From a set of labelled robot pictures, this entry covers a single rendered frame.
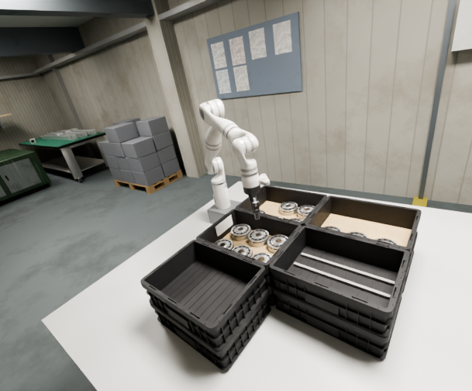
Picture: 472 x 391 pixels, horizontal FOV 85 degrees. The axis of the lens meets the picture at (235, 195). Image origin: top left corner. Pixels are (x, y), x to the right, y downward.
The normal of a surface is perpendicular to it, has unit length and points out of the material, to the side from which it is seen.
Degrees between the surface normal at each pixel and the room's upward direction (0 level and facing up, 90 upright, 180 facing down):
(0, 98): 90
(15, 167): 90
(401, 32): 90
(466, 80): 90
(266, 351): 0
